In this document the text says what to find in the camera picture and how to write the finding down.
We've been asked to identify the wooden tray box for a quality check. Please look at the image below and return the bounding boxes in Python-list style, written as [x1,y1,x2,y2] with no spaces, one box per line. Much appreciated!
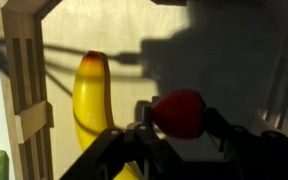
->
[0,0,288,180]

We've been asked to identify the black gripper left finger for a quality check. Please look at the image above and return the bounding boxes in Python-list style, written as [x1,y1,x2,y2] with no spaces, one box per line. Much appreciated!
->
[125,96,160,146]

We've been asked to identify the yellow toy banana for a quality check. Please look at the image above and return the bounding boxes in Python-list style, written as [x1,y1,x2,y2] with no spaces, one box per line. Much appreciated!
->
[72,50,142,180]

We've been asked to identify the red toy strawberry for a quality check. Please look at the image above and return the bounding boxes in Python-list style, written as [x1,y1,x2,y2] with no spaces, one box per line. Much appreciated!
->
[151,89,205,140]

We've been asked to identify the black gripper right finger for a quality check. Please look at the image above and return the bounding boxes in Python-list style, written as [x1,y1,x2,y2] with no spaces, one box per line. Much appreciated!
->
[202,108,248,150]

